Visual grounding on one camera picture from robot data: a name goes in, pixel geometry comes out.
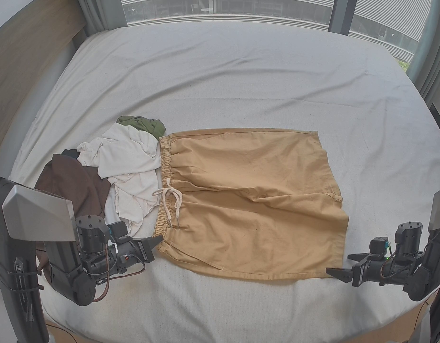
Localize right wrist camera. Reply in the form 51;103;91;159
370;237;390;257

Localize green garment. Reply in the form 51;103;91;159
116;115;167;140

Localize grey-green curtain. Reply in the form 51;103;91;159
405;0;440;103
70;0;128;36

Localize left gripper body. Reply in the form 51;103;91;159
109;237;156;268

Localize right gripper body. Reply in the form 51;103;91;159
352;257;406;287

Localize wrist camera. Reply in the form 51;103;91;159
106;221;129;241
370;237;390;257

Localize white garment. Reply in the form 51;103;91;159
76;123;163;238

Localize brown garment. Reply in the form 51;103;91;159
34;153;111;285

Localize tan shorts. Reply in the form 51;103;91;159
153;127;350;281

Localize bed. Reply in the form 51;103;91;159
0;0;440;335

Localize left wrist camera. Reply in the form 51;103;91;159
106;221;129;241

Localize window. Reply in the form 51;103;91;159
114;0;435;54

